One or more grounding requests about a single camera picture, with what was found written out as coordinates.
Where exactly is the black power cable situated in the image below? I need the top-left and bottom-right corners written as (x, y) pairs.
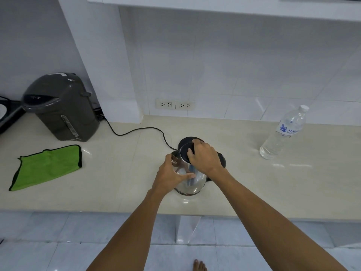
top-left (98, 113), bottom-right (180, 150)

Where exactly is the person's left hand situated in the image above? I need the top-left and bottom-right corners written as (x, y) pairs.
top-left (151, 154), bottom-right (197, 196)

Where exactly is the black kettle base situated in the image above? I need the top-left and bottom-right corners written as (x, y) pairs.
top-left (177, 136), bottom-right (204, 150)

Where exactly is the person's left forearm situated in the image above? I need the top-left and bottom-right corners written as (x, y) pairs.
top-left (87, 188), bottom-right (173, 271)

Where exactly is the green microfibre cloth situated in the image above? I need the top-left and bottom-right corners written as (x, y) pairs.
top-left (9, 145), bottom-right (83, 192)

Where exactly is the black appliance edge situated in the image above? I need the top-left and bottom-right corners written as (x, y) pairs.
top-left (0, 95), bottom-right (24, 136)

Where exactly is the person's right forearm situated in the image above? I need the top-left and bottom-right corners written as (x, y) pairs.
top-left (208, 166), bottom-right (348, 271)

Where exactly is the clear plastic water bottle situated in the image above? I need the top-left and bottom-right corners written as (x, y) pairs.
top-left (259, 104), bottom-right (310, 161)

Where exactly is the white wall socket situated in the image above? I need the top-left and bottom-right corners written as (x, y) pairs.
top-left (155, 99), bottom-right (173, 110)
top-left (176, 99), bottom-right (196, 111)

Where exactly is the grey electric thermo pot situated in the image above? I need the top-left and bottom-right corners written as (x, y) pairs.
top-left (22, 72), bottom-right (100, 142)

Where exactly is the person's right hand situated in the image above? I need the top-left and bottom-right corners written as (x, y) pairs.
top-left (187, 139), bottom-right (224, 178)

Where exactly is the stainless steel electric kettle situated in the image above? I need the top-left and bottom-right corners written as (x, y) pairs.
top-left (170, 143), bottom-right (227, 197)

